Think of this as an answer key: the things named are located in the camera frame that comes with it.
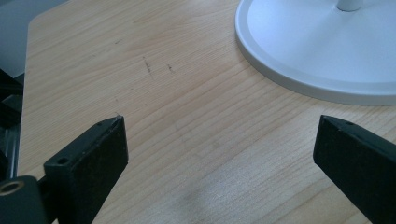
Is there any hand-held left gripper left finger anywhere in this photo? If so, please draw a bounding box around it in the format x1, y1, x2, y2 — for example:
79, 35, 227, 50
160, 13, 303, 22
43, 115, 130, 224

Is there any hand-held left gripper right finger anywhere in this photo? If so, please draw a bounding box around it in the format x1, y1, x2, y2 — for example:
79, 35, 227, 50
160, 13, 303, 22
312, 114, 396, 224

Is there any black metal stand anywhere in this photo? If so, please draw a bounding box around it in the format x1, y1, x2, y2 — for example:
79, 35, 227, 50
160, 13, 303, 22
0, 68, 25, 181

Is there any white round lamp base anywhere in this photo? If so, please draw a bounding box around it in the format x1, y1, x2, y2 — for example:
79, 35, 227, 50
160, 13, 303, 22
234, 0, 396, 106

